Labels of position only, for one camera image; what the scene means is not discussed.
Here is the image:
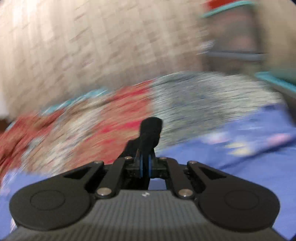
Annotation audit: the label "red floral quilt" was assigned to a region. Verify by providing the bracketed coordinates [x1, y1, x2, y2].
[1, 72, 281, 176]

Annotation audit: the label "black pants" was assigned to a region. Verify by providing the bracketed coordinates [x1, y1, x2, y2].
[119, 117, 163, 190]

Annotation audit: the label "clear storage bin teal lid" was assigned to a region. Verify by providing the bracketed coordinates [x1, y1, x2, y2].
[200, 0, 269, 75]

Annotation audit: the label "lower clear bin teal lid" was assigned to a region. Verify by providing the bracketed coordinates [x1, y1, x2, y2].
[254, 71, 295, 98]

